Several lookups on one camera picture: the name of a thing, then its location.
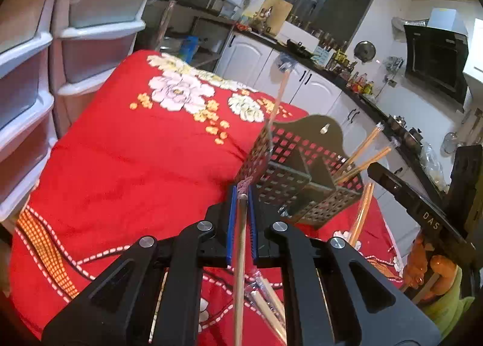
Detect blue container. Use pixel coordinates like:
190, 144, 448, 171
180, 36, 199, 60

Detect wooden cutting board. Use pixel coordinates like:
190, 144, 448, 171
260, 0, 293, 35

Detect white and blue knife holder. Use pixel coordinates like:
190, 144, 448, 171
313, 46, 334, 67

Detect metal shelf table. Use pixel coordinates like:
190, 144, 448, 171
143, 0, 236, 71

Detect steel pots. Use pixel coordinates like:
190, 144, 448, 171
389, 115, 423, 150

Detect person's right hand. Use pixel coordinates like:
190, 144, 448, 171
402, 233, 459, 303

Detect clear plastic bag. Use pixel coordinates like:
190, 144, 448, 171
419, 142, 449, 190

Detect red floral tablecloth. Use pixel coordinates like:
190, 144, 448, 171
9, 49, 406, 346

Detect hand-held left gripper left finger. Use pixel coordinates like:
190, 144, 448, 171
41, 184, 238, 346

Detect white upper cabinet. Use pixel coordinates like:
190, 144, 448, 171
462, 17, 483, 86

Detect black range hood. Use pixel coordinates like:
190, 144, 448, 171
403, 8, 470, 105

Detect hanging steel pot lid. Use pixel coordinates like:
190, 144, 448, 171
354, 41, 377, 63

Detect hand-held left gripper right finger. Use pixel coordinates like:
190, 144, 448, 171
247, 186, 443, 346

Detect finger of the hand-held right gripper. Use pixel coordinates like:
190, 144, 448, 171
367, 162, 419, 211

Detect black wok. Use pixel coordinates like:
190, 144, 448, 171
285, 39, 314, 57

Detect hanging steel skimmer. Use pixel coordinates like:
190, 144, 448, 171
441, 131, 459, 154

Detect cluster of condiment bottles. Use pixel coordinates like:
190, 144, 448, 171
347, 70, 376, 95

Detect olive perforated utensil holder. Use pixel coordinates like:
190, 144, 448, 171
235, 114, 365, 230

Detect white plastic drawer cabinet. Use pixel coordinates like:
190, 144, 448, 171
51, 0, 167, 143
0, 0, 72, 226

